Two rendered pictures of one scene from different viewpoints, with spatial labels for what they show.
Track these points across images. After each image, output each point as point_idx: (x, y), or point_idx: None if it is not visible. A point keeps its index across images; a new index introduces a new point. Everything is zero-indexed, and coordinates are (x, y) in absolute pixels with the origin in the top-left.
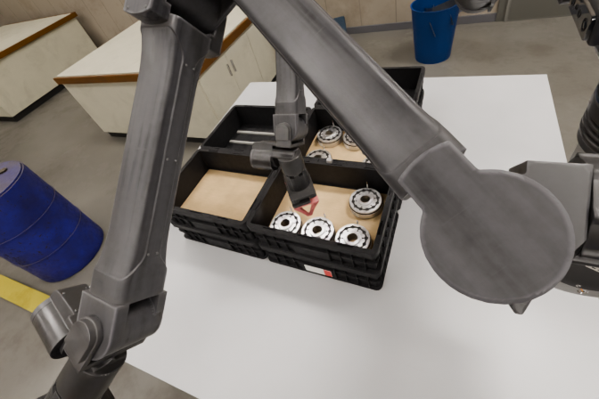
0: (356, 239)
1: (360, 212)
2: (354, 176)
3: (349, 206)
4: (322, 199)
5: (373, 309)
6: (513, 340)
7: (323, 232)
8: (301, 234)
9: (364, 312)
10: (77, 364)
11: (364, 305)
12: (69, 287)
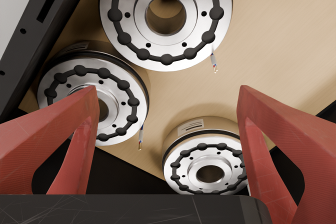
0: (103, 105)
1: (174, 149)
2: (295, 190)
3: (215, 130)
4: (308, 55)
5: (7, 26)
6: None
7: (144, 35)
8: None
9: (2, 6)
10: None
11: (19, 12)
12: None
